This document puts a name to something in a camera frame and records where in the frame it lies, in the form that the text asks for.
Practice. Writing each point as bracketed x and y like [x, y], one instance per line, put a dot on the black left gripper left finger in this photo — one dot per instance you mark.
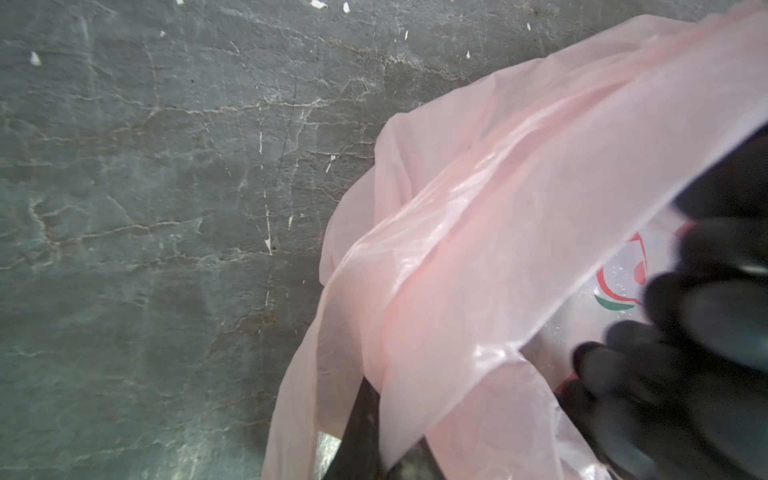
[358, 456]

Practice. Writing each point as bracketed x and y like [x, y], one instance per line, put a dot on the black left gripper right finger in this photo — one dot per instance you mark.
[418, 463]

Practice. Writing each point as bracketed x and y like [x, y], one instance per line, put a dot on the pink plastic bag fruit print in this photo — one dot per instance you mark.
[496, 224]

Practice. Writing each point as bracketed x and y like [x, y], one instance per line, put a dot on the dark fake grapes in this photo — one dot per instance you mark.
[683, 395]

